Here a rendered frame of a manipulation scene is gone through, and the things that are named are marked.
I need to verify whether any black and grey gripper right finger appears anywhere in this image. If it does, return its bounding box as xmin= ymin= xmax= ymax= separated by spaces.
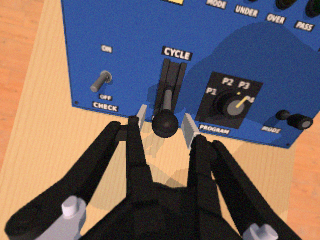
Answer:
xmin=181 ymin=113 xmax=302 ymax=240

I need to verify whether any blue control panel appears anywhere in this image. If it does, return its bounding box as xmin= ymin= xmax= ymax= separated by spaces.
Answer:
xmin=60 ymin=0 xmax=320 ymax=149

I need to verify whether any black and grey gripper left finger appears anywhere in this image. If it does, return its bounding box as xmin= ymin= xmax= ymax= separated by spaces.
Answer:
xmin=4 ymin=104 xmax=167 ymax=240

